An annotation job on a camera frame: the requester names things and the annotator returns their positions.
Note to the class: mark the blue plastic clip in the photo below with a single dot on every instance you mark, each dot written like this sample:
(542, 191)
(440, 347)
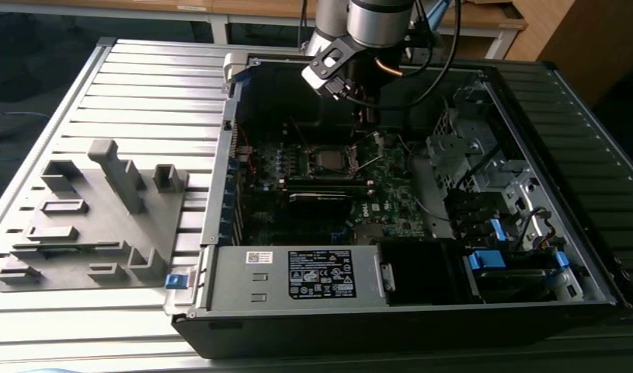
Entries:
(176, 281)

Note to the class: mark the green motherboard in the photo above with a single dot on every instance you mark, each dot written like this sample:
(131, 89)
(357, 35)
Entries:
(398, 196)

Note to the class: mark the grey parts rack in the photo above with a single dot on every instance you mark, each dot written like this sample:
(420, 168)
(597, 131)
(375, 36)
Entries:
(103, 233)

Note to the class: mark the CPU socket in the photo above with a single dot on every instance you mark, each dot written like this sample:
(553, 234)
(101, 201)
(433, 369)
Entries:
(313, 165)

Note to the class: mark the black PC case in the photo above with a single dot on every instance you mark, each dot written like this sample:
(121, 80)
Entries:
(347, 338)

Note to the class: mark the black plastic bracket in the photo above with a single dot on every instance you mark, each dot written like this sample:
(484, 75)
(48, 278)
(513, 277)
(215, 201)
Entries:
(473, 210)

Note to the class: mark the black office chair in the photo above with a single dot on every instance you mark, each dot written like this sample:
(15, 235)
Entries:
(11, 74)

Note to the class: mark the blue disk carrier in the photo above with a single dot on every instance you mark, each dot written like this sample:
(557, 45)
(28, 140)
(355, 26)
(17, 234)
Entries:
(485, 259)

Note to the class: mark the silver chipset heatsink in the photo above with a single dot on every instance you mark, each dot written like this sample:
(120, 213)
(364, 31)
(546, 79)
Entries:
(371, 232)

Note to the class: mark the wooden cabinet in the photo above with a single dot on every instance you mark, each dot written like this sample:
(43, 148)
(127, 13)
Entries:
(596, 39)

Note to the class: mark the black graphics card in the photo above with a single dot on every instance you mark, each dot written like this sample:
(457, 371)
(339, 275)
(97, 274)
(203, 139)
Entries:
(319, 213)

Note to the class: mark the silver power supply unit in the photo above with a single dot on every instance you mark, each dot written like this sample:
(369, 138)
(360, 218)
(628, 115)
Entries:
(233, 279)

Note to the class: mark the blue plastic latch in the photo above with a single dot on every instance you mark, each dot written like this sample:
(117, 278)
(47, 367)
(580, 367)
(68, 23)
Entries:
(496, 230)

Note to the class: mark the wooden desk white frame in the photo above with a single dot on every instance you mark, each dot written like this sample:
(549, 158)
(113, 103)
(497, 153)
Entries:
(140, 4)

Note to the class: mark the silver metal bracket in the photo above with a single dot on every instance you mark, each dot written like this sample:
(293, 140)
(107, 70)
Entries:
(450, 149)

